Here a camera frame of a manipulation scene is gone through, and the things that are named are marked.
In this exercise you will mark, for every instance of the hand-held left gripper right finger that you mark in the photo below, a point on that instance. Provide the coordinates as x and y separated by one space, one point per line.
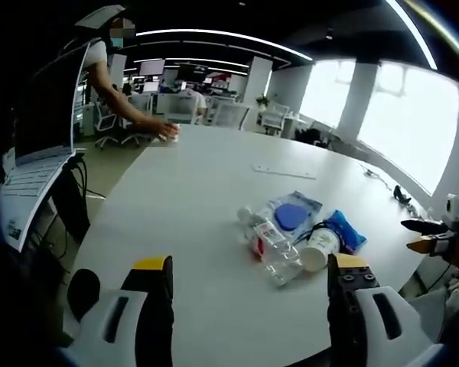
367 325

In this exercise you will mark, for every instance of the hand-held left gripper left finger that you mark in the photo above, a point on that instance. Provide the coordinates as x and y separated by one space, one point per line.
111 325

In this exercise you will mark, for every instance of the blue crinkled packet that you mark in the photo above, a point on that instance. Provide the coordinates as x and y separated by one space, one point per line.
348 229

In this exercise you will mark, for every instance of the white paper cup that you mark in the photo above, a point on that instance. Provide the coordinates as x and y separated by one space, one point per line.
319 250

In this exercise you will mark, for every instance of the clear plastic bottle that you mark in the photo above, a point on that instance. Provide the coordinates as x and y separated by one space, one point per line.
273 250

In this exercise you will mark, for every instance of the clear bag with blue disc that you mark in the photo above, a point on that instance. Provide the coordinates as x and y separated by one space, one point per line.
290 214

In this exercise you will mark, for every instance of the small red item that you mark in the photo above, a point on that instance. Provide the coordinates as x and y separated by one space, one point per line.
258 248

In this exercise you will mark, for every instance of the small white bottle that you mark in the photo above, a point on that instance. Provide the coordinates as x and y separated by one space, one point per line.
173 134

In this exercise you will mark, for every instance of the black clip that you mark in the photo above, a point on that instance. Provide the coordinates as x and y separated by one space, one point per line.
401 194

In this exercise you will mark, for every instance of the dark office chair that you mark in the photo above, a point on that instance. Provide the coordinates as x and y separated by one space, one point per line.
310 137

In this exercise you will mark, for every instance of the white flat strip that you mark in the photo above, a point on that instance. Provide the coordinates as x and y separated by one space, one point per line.
283 171

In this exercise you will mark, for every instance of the white round table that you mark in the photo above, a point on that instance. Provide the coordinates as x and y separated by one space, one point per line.
199 199

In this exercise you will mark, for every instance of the white mesh office chair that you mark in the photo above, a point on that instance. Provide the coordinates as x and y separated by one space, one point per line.
274 114
231 116

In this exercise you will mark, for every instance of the green potted plant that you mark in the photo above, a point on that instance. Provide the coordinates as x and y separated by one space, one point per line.
262 101

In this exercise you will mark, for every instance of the open laptop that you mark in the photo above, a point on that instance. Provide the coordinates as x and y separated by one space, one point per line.
46 114

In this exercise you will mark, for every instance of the computer monitor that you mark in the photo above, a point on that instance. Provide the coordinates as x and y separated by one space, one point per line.
151 68
193 73

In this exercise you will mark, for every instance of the ceiling light strip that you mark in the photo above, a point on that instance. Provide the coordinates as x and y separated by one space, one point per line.
229 37

